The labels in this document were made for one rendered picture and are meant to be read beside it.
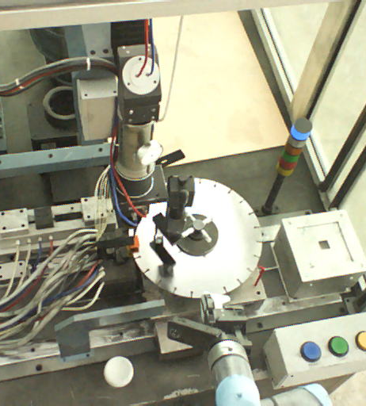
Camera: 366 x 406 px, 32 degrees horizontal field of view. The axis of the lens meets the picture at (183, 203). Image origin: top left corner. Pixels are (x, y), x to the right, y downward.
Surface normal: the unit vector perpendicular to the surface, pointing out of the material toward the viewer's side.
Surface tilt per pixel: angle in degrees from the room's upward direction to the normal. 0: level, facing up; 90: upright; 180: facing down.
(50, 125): 0
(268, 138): 0
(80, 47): 59
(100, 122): 90
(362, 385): 0
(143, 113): 90
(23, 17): 90
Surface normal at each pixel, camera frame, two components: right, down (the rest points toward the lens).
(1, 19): 0.21, 0.85
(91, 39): 0.10, -0.50
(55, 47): -0.38, 0.78
